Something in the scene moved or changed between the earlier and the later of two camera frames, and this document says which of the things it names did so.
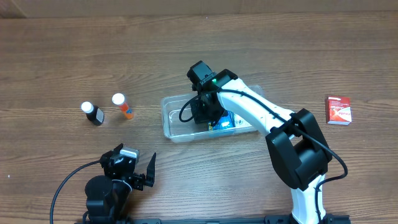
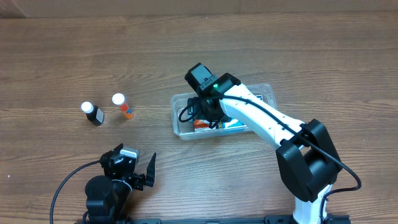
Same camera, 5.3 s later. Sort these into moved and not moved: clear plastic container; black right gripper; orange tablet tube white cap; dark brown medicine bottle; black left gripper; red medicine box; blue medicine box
Moved: red medicine box; blue medicine box; clear plastic container
Not moved: orange tablet tube white cap; black left gripper; dark brown medicine bottle; black right gripper
